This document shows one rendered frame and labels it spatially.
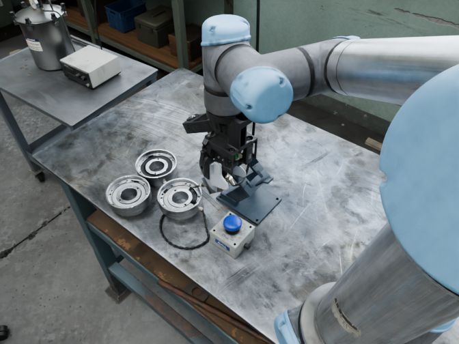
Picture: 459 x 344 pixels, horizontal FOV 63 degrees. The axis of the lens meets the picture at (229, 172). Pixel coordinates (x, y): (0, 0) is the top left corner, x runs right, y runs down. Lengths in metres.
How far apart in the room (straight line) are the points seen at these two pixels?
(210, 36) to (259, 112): 0.15
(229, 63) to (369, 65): 0.19
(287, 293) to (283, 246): 0.11
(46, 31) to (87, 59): 0.18
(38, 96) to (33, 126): 1.08
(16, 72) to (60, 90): 0.26
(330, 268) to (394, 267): 0.54
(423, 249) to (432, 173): 0.04
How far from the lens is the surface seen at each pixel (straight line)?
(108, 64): 1.60
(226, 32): 0.58
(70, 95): 1.59
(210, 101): 0.64
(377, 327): 0.38
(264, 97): 0.50
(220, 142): 0.69
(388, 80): 0.46
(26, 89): 1.70
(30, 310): 1.84
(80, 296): 1.79
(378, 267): 0.32
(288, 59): 0.54
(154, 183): 0.95
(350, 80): 0.51
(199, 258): 0.83
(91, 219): 1.27
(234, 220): 0.79
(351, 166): 1.05
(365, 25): 2.27
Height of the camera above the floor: 1.51
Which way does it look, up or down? 46 degrees down
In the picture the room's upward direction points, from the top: straight up
